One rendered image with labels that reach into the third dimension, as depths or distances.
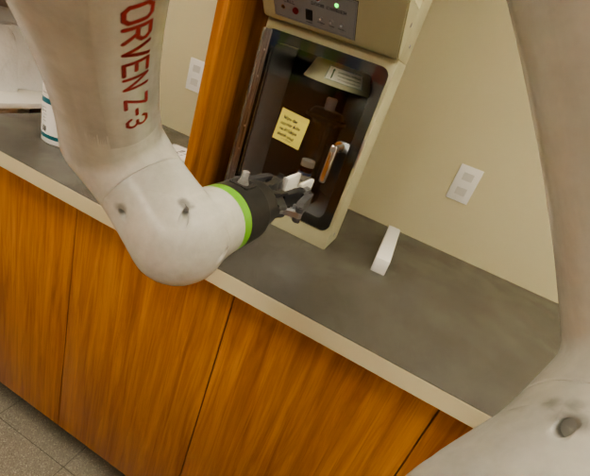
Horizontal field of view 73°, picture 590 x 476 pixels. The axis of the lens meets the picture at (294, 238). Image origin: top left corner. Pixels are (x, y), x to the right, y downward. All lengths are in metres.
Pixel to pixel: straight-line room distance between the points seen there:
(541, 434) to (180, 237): 0.32
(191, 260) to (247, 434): 0.70
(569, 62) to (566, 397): 0.15
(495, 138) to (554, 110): 1.14
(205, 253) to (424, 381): 0.48
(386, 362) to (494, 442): 0.55
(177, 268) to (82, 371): 0.94
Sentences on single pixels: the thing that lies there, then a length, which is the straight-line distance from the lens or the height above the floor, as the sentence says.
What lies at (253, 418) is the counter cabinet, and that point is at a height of 0.60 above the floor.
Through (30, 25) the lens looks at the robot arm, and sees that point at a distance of 0.29.
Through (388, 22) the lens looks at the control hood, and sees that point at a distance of 0.87.
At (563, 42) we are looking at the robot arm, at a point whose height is 1.40.
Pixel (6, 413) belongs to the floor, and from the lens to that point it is 1.77.
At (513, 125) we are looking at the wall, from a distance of 1.36.
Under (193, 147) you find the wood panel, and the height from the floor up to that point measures 1.08.
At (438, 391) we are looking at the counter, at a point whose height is 0.93.
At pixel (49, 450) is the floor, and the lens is 1.66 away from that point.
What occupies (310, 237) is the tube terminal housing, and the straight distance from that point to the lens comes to 1.03.
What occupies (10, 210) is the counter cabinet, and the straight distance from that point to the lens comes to 1.29.
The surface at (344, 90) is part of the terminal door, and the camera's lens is 0.95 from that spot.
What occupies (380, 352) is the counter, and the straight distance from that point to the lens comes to 0.77.
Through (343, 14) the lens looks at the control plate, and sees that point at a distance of 0.91.
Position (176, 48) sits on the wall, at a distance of 1.72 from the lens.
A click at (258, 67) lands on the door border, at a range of 1.03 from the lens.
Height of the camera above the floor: 1.37
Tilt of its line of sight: 24 degrees down
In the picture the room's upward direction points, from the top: 20 degrees clockwise
